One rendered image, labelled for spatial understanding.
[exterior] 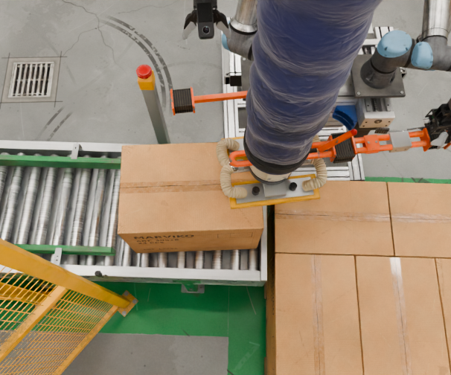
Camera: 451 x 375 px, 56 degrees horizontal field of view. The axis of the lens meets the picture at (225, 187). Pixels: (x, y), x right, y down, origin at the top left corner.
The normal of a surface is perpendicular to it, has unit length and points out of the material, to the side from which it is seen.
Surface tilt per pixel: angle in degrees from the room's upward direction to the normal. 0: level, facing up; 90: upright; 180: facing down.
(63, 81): 0
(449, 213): 0
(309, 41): 81
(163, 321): 0
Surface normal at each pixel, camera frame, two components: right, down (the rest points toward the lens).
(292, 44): -0.45, 0.78
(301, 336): 0.01, -0.34
